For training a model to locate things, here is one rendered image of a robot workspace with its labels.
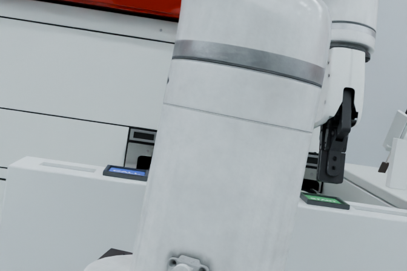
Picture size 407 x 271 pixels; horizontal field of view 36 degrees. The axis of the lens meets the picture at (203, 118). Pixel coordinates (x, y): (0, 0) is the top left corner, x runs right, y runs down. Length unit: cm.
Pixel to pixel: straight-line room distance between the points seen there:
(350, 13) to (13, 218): 49
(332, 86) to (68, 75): 74
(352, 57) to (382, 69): 221
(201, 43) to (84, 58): 96
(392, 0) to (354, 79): 227
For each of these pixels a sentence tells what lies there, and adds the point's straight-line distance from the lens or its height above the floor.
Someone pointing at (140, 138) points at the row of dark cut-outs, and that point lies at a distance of 139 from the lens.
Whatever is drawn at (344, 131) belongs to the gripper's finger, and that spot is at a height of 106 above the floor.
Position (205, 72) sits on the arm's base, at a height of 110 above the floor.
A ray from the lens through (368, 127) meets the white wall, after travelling 301.
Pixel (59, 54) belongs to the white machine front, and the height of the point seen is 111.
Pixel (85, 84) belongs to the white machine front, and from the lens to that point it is 139.
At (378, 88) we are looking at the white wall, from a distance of 302.
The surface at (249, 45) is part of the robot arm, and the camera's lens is 43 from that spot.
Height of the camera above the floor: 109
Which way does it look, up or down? 3 degrees down
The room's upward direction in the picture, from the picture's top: 9 degrees clockwise
